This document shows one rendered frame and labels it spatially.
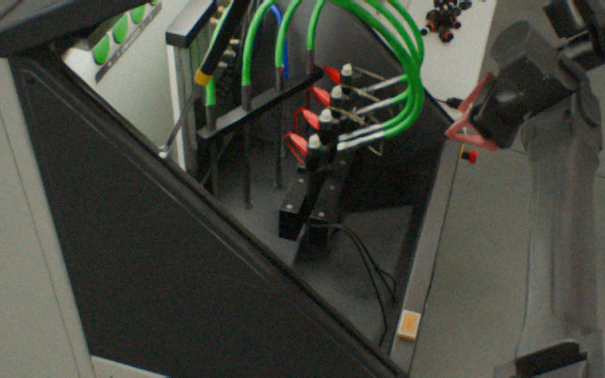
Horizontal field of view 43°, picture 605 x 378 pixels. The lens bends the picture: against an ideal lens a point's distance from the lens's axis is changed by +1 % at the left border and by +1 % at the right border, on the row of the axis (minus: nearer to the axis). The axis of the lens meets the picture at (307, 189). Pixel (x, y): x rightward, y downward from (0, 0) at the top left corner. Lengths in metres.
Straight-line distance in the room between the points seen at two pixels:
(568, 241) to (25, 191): 0.79
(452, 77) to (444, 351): 0.99
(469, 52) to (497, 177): 1.23
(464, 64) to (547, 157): 1.04
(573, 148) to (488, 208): 2.10
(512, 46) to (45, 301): 0.90
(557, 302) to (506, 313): 1.93
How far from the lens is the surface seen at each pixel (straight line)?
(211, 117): 1.41
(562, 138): 0.87
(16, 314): 1.50
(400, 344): 1.30
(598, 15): 1.26
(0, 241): 1.34
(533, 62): 0.92
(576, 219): 0.79
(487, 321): 2.59
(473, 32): 2.01
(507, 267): 2.76
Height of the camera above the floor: 2.00
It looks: 43 degrees down
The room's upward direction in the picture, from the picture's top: 3 degrees clockwise
